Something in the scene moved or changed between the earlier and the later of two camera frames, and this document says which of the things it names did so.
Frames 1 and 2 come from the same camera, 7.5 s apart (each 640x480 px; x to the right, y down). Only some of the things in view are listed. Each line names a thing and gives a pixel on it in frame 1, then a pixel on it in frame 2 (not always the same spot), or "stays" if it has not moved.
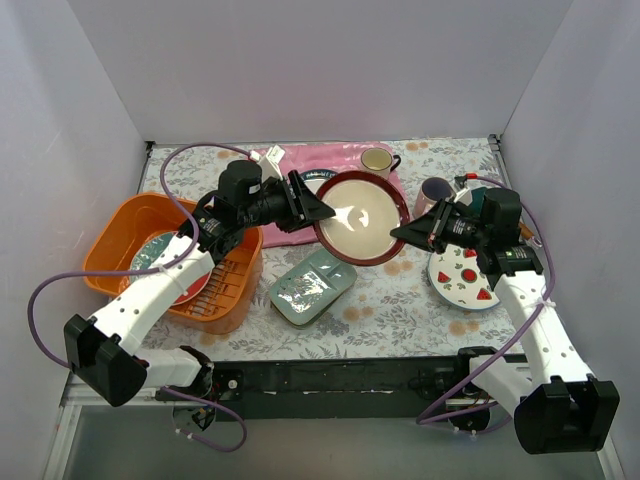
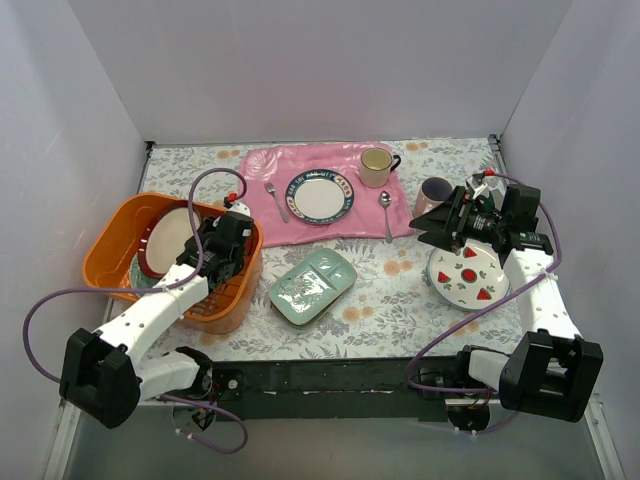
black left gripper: (294, 201) -> (201, 253)
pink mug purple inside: (432, 191) stays
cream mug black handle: (379, 161) stays
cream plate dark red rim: (368, 208) -> (164, 236)
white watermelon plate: (456, 277) stays
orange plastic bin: (126, 221) stays
